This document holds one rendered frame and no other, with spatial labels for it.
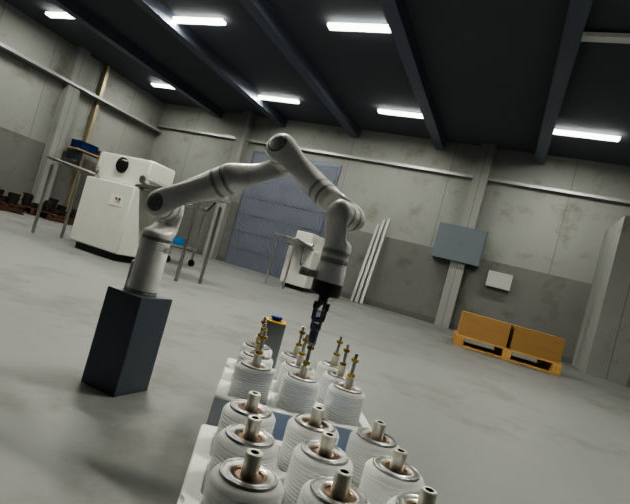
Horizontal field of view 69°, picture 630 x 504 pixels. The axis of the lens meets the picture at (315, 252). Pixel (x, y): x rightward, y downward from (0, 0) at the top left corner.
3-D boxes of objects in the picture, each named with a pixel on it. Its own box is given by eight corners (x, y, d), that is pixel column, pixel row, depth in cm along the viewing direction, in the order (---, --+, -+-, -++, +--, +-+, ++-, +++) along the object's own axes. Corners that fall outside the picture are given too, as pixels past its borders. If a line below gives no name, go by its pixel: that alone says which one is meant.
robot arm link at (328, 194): (374, 219, 115) (343, 189, 123) (355, 210, 108) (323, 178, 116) (357, 240, 117) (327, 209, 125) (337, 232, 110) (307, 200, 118)
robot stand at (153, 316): (80, 381, 138) (107, 285, 139) (116, 375, 151) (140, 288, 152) (113, 397, 132) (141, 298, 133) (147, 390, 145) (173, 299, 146)
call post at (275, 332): (239, 412, 148) (265, 320, 149) (240, 405, 155) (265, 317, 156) (261, 417, 148) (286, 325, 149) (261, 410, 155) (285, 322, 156)
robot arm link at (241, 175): (304, 149, 138) (230, 178, 144) (292, 128, 130) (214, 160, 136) (309, 172, 133) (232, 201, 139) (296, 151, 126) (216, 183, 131)
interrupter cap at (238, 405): (228, 414, 76) (229, 410, 76) (230, 399, 83) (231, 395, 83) (271, 424, 77) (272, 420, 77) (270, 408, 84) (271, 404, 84)
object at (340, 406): (334, 472, 107) (354, 397, 107) (302, 453, 112) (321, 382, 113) (354, 464, 114) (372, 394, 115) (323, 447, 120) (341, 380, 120)
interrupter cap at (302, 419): (295, 429, 77) (296, 425, 77) (292, 413, 85) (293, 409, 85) (338, 439, 78) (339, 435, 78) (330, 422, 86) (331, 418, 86)
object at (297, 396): (297, 462, 106) (318, 387, 107) (259, 449, 108) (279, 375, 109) (304, 448, 116) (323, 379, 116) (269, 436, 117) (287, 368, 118)
